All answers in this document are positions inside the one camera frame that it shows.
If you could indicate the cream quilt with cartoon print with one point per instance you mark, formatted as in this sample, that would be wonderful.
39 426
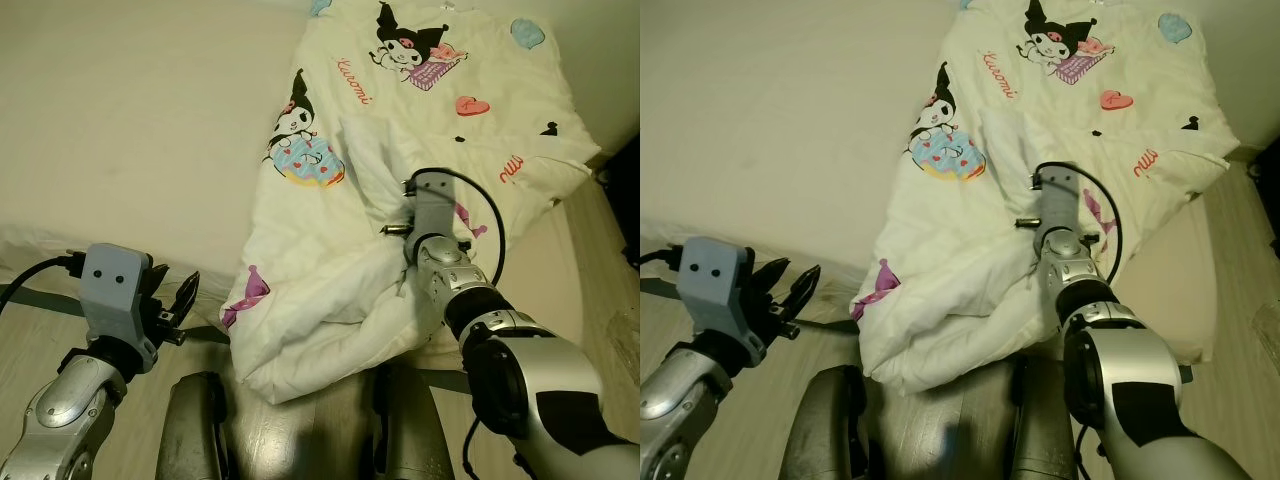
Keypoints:
400 120
1030 110

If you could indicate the grey robot leg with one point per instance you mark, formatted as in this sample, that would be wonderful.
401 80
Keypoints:
195 430
820 430
410 430
1040 430

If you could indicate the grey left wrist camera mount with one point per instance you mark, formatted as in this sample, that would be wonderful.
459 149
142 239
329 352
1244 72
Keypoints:
715 290
115 290

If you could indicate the mattress with beige sheet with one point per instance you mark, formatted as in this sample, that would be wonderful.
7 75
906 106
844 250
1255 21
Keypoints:
780 130
130 130

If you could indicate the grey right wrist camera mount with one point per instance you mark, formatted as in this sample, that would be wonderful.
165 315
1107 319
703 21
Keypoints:
1060 200
435 205

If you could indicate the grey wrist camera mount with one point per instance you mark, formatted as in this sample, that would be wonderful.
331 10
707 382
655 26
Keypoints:
715 290
1060 200
435 205
115 290

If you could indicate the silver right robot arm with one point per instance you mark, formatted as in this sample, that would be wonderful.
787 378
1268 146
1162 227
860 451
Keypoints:
520 370
1130 380

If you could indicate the grey right robot leg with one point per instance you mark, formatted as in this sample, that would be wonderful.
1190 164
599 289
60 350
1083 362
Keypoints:
1040 430
410 430

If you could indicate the dark cabinet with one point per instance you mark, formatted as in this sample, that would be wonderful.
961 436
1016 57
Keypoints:
1268 200
625 200

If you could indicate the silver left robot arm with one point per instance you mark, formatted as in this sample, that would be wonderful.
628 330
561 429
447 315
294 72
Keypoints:
60 410
690 400

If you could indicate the grey left robot leg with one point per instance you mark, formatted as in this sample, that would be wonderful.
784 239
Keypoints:
820 430
195 430

